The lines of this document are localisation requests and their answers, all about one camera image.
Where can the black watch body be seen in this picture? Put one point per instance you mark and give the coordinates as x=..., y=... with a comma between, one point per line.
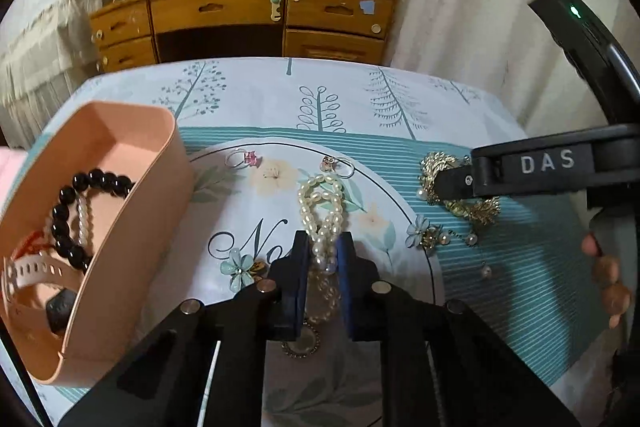
x=61, y=309

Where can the blue flower dangle earring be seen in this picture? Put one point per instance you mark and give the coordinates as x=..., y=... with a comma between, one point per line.
x=417, y=229

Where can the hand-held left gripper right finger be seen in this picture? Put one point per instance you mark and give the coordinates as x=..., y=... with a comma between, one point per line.
x=347, y=287

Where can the wooden desk with drawers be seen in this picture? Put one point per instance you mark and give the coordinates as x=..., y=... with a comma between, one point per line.
x=220, y=7

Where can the round rhinestone pendant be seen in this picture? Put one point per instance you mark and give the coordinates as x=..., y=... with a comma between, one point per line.
x=300, y=348

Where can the tree print tablecloth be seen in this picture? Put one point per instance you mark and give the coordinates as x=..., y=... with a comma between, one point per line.
x=350, y=87

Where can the pink cloth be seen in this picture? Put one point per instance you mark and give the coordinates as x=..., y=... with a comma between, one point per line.
x=11, y=174

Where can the green flower hair clip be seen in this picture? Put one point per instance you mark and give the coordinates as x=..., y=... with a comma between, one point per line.
x=240, y=269

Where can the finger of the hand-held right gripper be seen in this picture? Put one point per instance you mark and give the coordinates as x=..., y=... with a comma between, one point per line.
x=455, y=183

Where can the gold wreath brooch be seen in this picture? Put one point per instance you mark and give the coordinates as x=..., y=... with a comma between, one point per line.
x=481, y=210

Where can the pink plastic box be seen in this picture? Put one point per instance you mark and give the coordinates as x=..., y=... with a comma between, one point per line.
x=150, y=227

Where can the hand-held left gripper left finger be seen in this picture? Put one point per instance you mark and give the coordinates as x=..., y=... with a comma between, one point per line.
x=296, y=279

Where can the person's right hand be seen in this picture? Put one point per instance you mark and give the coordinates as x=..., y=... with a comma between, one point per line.
x=607, y=269

